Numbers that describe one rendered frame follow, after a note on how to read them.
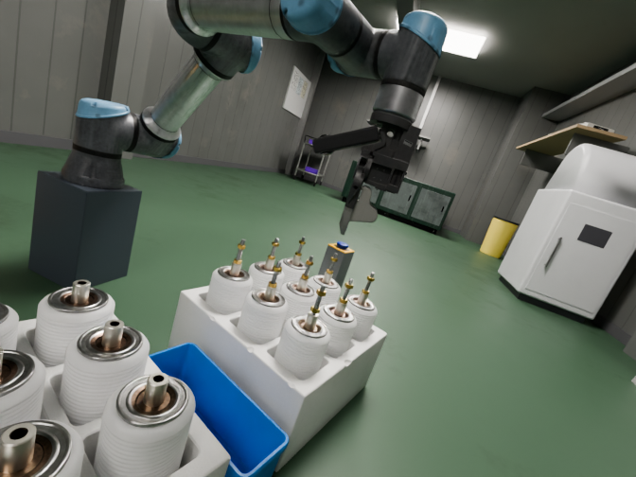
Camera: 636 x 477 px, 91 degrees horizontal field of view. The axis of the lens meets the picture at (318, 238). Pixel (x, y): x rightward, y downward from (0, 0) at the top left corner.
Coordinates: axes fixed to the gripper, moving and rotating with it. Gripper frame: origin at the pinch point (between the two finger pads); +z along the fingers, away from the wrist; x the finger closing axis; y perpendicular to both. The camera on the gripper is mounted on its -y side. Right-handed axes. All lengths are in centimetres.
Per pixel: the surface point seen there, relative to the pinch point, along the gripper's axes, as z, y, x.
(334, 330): 23.6, 6.0, 5.4
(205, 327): 32.0, -20.7, 1.3
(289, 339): 23.5, -2.1, -4.3
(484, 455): 47, 53, 16
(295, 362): 27.1, 0.6, -5.3
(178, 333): 38.9, -28.3, 4.9
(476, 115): -176, 154, 624
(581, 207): -36, 157, 204
